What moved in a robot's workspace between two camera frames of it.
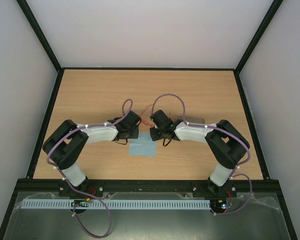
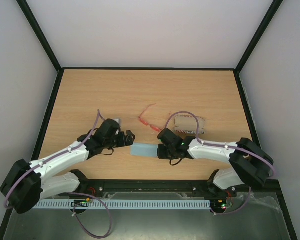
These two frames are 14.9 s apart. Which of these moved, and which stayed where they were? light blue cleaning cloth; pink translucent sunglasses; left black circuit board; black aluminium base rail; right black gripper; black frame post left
Moved: light blue cleaning cloth; right black gripper
Stayed: pink translucent sunglasses; black aluminium base rail; black frame post left; left black circuit board
